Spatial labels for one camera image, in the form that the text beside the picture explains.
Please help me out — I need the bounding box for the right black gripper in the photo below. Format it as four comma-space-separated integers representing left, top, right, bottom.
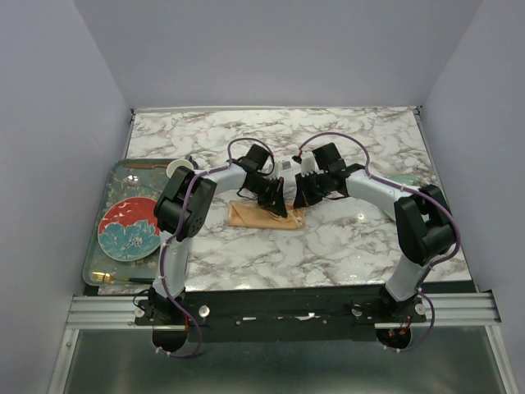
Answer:
293, 169, 329, 208

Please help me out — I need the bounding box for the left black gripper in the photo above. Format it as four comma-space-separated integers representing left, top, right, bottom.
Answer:
246, 176, 287, 218

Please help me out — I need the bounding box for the peach cloth napkin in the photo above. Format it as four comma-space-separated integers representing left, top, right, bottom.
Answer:
228, 201, 305, 230

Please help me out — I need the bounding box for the silver metal spoon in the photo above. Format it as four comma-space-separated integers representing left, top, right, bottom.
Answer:
124, 175, 162, 195

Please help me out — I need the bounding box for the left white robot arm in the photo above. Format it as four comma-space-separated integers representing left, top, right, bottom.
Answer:
148, 144, 287, 324

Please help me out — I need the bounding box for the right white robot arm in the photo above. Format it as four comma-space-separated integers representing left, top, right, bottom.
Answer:
293, 143, 459, 322

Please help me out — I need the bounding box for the grey-green ceramic mug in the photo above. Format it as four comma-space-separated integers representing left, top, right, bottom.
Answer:
166, 155, 198, 178

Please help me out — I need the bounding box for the mint green floral plate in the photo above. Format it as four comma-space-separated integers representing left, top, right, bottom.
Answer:
390, 175, 425, 188

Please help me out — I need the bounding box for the floral teal serving tray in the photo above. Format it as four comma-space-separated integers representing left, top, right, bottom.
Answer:
83, 158, 171, 286

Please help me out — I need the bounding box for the red and teal plate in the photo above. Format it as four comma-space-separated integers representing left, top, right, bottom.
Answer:
97, 197, 161, 262

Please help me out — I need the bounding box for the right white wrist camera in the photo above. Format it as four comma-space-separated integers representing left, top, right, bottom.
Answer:
292, 153, 317, 176

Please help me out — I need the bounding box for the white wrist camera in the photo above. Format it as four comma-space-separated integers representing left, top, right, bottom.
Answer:
275, 160, 294, 177
292, 153, 317, 176

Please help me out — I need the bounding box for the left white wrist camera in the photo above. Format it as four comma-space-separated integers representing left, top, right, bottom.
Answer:
275, 160, 294, 177

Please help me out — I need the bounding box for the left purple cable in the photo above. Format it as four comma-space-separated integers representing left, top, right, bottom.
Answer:
154, 137, 276, 359

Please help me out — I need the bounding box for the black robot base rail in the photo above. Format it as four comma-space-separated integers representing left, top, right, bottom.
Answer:
135, 285, 430, 343

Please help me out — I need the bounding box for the gold fork green handle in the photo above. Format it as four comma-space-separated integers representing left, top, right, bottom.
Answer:
91, 272, 153, 285

